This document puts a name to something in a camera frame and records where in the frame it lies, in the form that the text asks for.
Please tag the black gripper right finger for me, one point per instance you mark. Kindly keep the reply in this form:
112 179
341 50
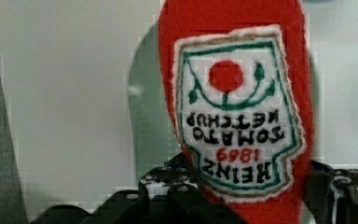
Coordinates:
331 195

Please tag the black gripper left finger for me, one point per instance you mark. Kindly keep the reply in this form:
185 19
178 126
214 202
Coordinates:
170 194

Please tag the red plush ketchup bottle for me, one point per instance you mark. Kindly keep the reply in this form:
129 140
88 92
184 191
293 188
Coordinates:
236 76

